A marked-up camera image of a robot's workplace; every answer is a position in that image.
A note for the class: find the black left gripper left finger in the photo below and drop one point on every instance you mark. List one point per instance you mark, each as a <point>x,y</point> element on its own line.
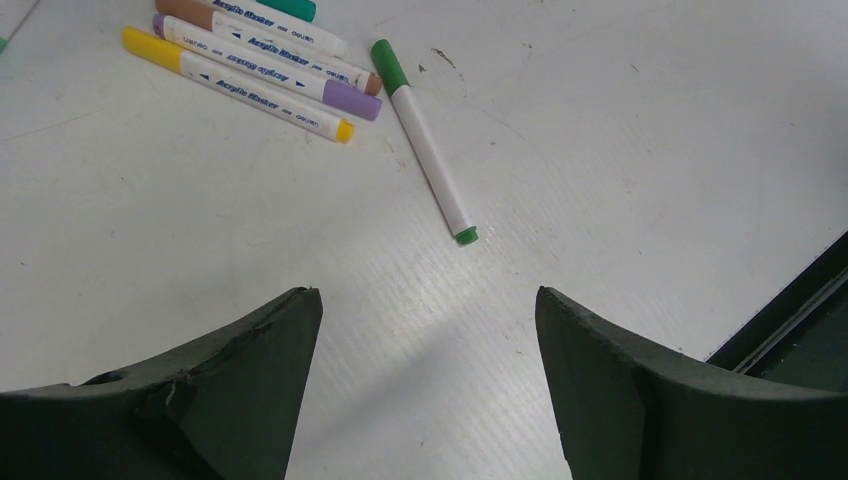
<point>222,406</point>

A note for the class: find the white marker teal cap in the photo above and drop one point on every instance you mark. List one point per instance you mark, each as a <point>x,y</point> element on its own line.
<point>283,25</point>

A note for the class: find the white marker green cap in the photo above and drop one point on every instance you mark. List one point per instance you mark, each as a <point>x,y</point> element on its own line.
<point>433,165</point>

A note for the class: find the white marker brown cap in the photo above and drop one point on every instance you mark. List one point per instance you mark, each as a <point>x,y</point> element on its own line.
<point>231,28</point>

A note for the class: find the white marker purple cap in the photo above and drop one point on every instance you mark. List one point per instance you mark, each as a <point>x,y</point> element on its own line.
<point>266,67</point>

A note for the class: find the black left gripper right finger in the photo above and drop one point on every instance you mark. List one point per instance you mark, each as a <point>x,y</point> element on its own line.
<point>627,407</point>

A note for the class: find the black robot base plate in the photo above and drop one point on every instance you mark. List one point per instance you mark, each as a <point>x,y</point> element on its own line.
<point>800,337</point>

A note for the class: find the white marker yellow caps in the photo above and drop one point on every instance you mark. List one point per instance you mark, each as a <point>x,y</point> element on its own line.
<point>237,85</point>

